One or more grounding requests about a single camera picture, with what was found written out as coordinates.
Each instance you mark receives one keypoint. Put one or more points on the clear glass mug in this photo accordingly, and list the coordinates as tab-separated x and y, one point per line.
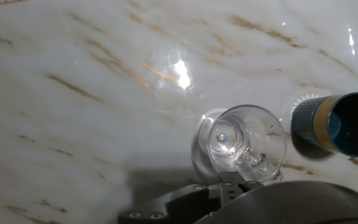
247	143

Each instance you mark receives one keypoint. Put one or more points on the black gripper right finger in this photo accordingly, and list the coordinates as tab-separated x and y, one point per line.
232	188

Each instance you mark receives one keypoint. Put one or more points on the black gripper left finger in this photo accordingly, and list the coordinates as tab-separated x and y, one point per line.
172	208

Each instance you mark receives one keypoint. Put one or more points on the blue mug with yellow band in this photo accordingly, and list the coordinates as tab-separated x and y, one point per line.
346	124

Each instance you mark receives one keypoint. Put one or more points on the white marble pattern board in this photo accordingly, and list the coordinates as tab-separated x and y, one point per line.
73	109

